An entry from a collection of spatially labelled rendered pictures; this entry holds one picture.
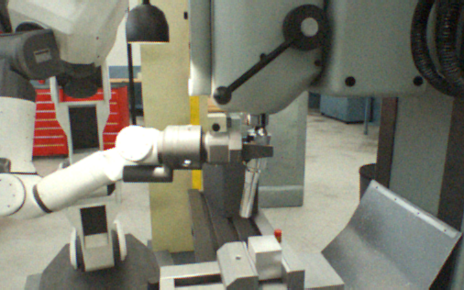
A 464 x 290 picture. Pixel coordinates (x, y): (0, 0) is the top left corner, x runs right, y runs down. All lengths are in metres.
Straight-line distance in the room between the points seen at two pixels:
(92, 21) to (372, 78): 0.61
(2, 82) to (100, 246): 0.79
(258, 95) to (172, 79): 1.81
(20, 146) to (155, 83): 1.68
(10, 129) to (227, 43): 0.45
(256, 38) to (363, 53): 0.18
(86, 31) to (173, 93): 1.57
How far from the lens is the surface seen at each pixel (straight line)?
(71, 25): 0.88
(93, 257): 1.48
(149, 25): 0.61
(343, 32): 0.63
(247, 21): 0.60
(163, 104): 2.42
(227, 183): 1.10
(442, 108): 0.83
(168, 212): 2.63
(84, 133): 1.28
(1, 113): 0.82
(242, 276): 0.67
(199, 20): 0.67
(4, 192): 0.77
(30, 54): 0.83
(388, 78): 0.68
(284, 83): 0.63
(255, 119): 0.69
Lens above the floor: 1.41
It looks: 14 degrees down
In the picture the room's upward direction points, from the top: straight up
